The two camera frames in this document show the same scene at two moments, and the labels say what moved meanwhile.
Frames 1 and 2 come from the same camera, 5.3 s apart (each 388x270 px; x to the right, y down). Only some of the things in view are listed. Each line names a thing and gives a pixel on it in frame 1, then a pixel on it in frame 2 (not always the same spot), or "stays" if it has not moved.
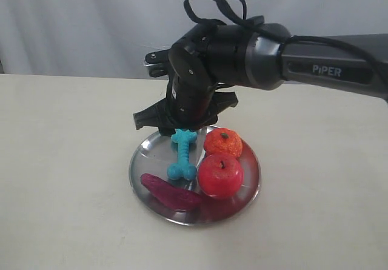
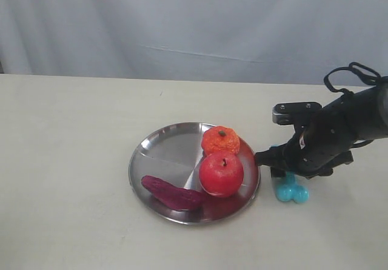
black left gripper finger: (167, 130) → (277, 172)
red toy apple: (220, 175) stays
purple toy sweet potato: (170, 195) stays
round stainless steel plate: (154, 155) stays
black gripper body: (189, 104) → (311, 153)
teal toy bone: (183, 168) → (289, 190)
